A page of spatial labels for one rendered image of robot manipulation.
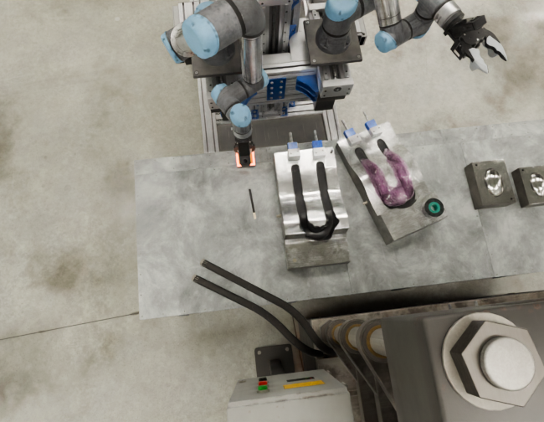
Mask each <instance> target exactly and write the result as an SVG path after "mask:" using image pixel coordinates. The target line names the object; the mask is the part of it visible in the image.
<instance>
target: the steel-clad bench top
mask: <svg viewBox="0 0 544 422"><path fill-rule="evenodd" d="M396 136H397V137H398V140H399V141H400V142H401V143H402V144H403V146H404V147H406V148H407V149H408V150H409V151H410V152H411V153H412V155H413V156H414V158H415V160H416V162H417V164H418V167H419V169H420V172H421V173H422V176H423V180H424V181H425V183H426V185H427V187H428V188H429V191H430V192H434V191H435V192H436V193H437V195H438V197H439V199H440V201H441V202H442V203H443V205H444V208H445V210H446V211H447V213H448V215H449V216H448V217H447V218H445V219H442V220H440V221H439V222H438V223H435V224H432V225H430V226H428V227H426V228H424V229H421V230H419V231H417V232H415V233H413V234H410V235H408V236H406V237H404V238H402V239H399V240H397V241H395V242H393V243H391V244H388V245H386V244H385V242H384V240H383V238H382V236H381V235H380V233H379V231H378V229H377V226H376V225H375V223H374V221H373V219H372V216H371V215H370V214H369V212H368V210H367V207H366V205H363V204H362V203H364V202H363V200H362V197H361V195H360V193H359V192H358V190H357V188H356V186H355V184H354V182H353V181H352V178H351V176H350V174H349V172H348V171H347V169H346V167H345V165H344V163H343V161H342V159H341V157H340V155H339V153H338V151H337V149H336V144H337V142H339V141H341V140H334V141H326V142H322V145H323V147H333V149H334V154H335V159H336V170H337V175H338V181H339V186H340V191H341V197H342V200H343V203H344V205H345V208H346V214H347V217H348V223H349V229H348V230H347V232H346V238H347V243H348V249H349V254H350V259H351V262H349V263H348V264H341V265H328V266H320V267H313V268H305V269H298V270H287V264H286V258H285V245H284V238H283V231H282V224H281V218H276V215H278V214H280V206H279V199H278V192H277V185H276V178H275V166H274V153H275V152H287V151H288V150H287V145H284V146H276V147H260V148H255V150H254V161H255V167H242V168H238V166H237V157H236V152H235V151H226V152H210V153H202V154H193V155H185V156H176V157H160V158H152V159H143V160H135V161H134V169H135V194H136V242H137V267H138V291H139V316H140V320H144V319H151V318H158V317H171V316H179V315H186V314H193V313H200V312H207V311H221V310H228V309H234V308H242V307H244V306H241V305H240V304H238V303H236V302H234V301H231V300H229V299H228V298H226V297H224V296H221V295H219V294H218V293H216V292H214V291H211V290H209V289H208V288H206V287H204V286H201V285H199V284H198V283H196V282H194V281H192V276H193V275H194V274H195V275H199V276H201V277H202V278H204V279H206V280H209V281H211V282H212V283H214V284H216V285H218V286H221V287H223V288H224V289H226V290H228V291H231V292H233V293H234V294H236V295H238V296H241V297H243V298H244V299H247V300H249V301H252V302H253V303H255V304H256V305H258V306H262V305H269V304H273V303H271V302H269V301H267V300H265V299H264V298H262V297H260V296H257V295H255V294H254V293H253V292H251V291H248V290H246V289H244V288H243V287H241V286H239V285H237V284H235V283H233V282H232V281H230V280H227V279H225V278H224V277H222V276H221V275H218V274H216V273H214V272H212V271H210V270H209V269H207V268H205V267H203V266H201V265H200V261H201V260H202V259H205V260H207V261H209V262H211V263H213V264H215V265H217V266H219V267H221V268H223V269H225V270H226V271H228V272H230V273H232V274H234V275H236V276H238V277H240V278H242V279H244V280H246V281H247V282H249V283H251V284H253V285H255V286H257V287H259V288H261V289H263V290H265V291H267V292H269V293H270V294H272V295H274V296H277V297H279V298H280V299H282V300H283V301H286V302H291V301H303V300H311V299H318V298H325V297H333V296H345V295H353V294H360V293H367V292H374V291H387V290H395V289H402V288H409V287H415V286H429V285H436V284H443V283H450V282H457V281H465V280H478V279H485V278H492V277H499V276H507V275H519V274H527V273H534V272H541V271H544V205H543V206H536V207H528V208H521V205H520V202H519V198H518V196H517V192H516V187H515V184H514V181H513V178H512V175H511V172H513V171H515V170H516V169H517V168H519V167H533V166H541V165H544V119H542V120H534V121H518V122H509V123H500V124H492V125H483V126H467V127H459V128H451V129H443V130H434V131H418V132H409V133H401V134H396ZM266 149H267V151H266ZM267 156H268V157H267ZM498 159H505V163H506V168H507V171H508V174H509V177H510V180H511V186H512V189H513V192H514V195H515V198H516V202H515V203H513V204H511V205H509V206H506V207H499V208H484V209H476V210H475V208H474V205H473V201H472V197H471V194H470V188H469V184H468V181H467V178H466V175H465V171H464V168H465V167H466V166H468V165H469V164H470V163H472V162H482V161H490V160H498ZM249 189H251V193H252V198H253V202H254V210H255V214H256V219H254V215H253V209H252V205H251V201H250V196H249Z"/></svg>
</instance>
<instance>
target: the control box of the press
mask: <svg viewBox="0 0 544 422"><path fill-rule="evenodd" d="M254 355H255V364H256V373H257V378H246V379H240V380H238V382H237V383H236V386H235V388H234V391H233V393H232V395H231V398H230V400H229V402H228V407H227V419H228V422H354V418H353V412H352V402H351V396H350V393H349V392H348V391H347V388H348V385H347V384H346V383H344V382H339V381H338V380H337V379H336V378H334V377H333V376H332V375H331V372H330V371H329V370H327V371H326V370H325V369H317V370H311V371H304V372H298V373H295V367H294V360H293V353H292V346H291V345H290V344H282V345H275V346H268V347H257V348H255V350H254Z"/></svg>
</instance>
